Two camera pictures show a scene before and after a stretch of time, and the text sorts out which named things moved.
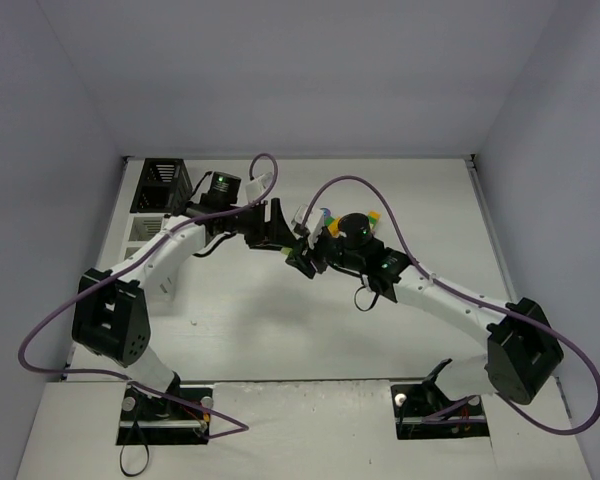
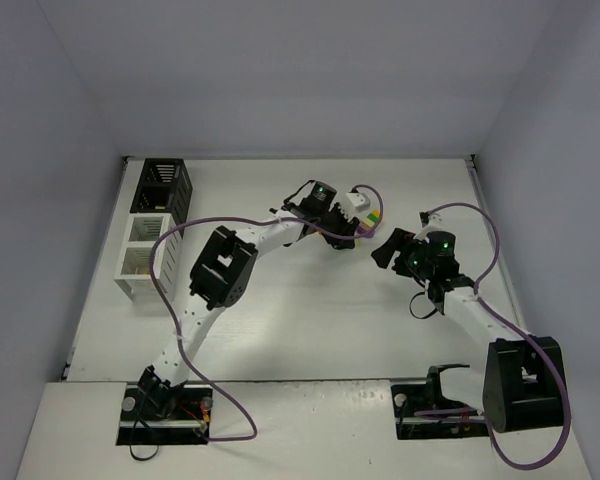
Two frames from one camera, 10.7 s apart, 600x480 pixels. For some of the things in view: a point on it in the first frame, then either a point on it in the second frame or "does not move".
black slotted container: (164, 187) does not move
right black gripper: (318, 255) → (403, 250)
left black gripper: (266, 225) → (342, 226)
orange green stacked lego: (373, 217) does not move
